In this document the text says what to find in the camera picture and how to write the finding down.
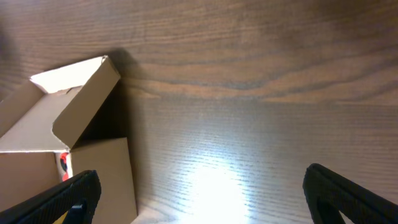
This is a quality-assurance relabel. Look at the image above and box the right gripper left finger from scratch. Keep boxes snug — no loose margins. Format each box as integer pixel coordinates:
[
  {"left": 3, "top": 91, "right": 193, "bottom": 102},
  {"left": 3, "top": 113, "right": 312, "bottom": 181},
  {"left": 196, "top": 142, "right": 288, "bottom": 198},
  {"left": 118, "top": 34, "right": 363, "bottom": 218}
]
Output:
[{"left": 1, "top": 170, "right": 101, "bottom": 224}]

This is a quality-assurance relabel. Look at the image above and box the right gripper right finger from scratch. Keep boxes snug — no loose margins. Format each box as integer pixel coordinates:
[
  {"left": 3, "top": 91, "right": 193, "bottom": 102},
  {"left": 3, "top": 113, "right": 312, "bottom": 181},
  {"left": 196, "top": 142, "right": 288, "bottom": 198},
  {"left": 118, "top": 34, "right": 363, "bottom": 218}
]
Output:
[{"left": 303, "top": 163, "right": 397, "bottom": 224}]

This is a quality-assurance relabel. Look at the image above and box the cardboard box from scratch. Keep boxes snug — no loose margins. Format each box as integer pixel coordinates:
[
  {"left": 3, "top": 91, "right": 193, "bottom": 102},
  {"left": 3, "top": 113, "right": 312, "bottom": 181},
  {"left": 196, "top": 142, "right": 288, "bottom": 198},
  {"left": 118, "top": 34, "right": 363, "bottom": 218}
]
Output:
[{"left": 1, "top": 55, "right": 137, "bottom": 223}]

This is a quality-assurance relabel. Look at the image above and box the red utility knife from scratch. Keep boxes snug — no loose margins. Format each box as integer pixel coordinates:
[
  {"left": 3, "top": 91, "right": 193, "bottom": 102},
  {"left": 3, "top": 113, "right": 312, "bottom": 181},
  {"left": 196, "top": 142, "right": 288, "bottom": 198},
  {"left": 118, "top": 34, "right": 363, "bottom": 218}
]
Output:
[{"left": 60, "top": 152, "right": 69, "bottom": 181}]

